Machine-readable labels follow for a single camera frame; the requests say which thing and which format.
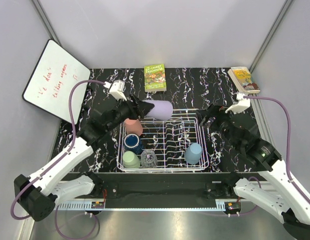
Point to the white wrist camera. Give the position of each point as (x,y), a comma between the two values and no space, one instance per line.
(117,90)
(242,104)

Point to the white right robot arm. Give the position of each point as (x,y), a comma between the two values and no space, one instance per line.
(290,208)

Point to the white wire dish rack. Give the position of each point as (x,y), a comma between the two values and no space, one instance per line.
(169,141)

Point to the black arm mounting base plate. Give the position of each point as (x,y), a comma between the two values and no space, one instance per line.
(160,190)

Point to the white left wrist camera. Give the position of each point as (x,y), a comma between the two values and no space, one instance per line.
(117,90)

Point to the dark blue ceramic mug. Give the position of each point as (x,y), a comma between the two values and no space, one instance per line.
(132,142)

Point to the light blue plastic cup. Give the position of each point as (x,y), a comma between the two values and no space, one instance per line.
(193,154)

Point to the light green plastic cup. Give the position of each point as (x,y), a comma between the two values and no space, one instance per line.
(130,160)

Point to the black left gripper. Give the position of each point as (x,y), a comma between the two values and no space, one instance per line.
(137,108)

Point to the slotted cable duct rail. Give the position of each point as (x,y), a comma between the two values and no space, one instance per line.
(78,205)

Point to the lilac plastic cup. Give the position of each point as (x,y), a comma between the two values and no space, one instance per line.
(162,110)

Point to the yellow paperback book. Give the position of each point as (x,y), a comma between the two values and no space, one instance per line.
(242,78)

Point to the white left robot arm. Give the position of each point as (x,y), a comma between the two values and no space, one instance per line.
(35,193)

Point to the green paperback book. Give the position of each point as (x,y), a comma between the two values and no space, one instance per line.
(155,78)

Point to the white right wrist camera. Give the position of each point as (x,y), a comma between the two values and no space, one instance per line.
(242,104)

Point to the orange connector board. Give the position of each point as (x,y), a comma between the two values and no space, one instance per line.
(233,205)
(97,204)

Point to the left orange connector board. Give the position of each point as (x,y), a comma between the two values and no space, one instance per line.
(97,204)

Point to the right orange connector board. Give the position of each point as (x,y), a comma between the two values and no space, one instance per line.
(233,205)

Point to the pink plastic cup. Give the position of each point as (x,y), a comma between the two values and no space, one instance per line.
(133,126)

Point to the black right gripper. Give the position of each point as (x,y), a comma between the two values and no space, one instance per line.
(217,112)

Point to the white whiteboard with red writing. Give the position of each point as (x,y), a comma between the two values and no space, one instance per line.
(52,80)

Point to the clear glass cup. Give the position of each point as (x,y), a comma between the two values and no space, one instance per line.
(148,159)

